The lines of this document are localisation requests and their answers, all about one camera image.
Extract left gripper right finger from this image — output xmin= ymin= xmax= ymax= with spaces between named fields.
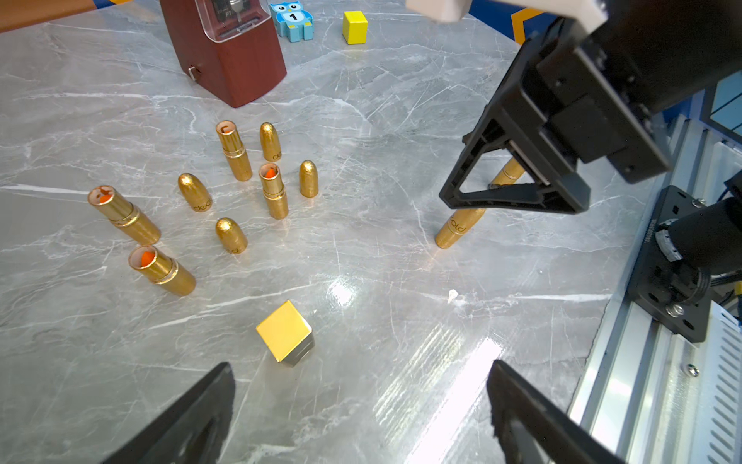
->
xmin=486 ymin=360 xmax=621 ymax=463

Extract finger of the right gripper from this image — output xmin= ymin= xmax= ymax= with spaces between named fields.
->
xmin=440 ymin=179 xmax=591 ymax=215
xmin=440 ymin=95 xmax=551 ymax=197

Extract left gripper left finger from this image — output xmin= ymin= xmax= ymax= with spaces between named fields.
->
xmin=104 ymin=362 xmax=236 ymax=464

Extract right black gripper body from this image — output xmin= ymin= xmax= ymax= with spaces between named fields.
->
xmin=504 ymin=19 xmax=671 ymax=185

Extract gold lipstick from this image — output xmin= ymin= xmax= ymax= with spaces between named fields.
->
xmin=259 ymin=162 xmax=289 ymax=220
xmin=128 ymin=246 xmax=196 ymax=297
xmin=435 ymin=158 xmax=525 ymax=249
xmin=216 ymin=120 xmax=252 ymax=182

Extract gold lipstick cap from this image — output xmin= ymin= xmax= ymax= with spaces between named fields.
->
xmin=178 ymin=173 xmax=213 ymax=213
xmin=259 ymin=122 xmax=282 ymax=162
xmin=299 ymin=160 xmax=319 ymax=198
xmin=216 ymin=218 xmax=248 ymax=254

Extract gold lipstick base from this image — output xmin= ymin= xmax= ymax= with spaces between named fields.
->
xmin=87 ymin=185 xmax=162 ymax=246

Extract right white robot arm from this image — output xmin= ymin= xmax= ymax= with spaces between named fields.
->
xmin=440 ymin=1 xmax=741 ymax=215

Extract gold black square box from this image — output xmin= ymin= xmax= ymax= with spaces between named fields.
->
xmin=256 ymin=301 xmax=315 ymax=367

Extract yellow green cube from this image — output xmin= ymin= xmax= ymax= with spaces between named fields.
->
xmin=342 ymin=11 xmax=368 ymax=46

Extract blue owl toy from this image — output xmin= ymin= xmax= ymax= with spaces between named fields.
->
xmin=269 ymin=1 xmax=314 ymax=43

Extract dark red metronome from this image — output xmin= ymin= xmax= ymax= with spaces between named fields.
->
xmin=160 ymin=0 xmax=287 ymax=108

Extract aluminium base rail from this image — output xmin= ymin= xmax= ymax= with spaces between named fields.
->
xmin=568 ymin=116 xmax=741 ymax=463

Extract right black mount plate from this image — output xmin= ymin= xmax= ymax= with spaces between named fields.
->
xmin=627 ymin=186 xmax=741 ymax=343

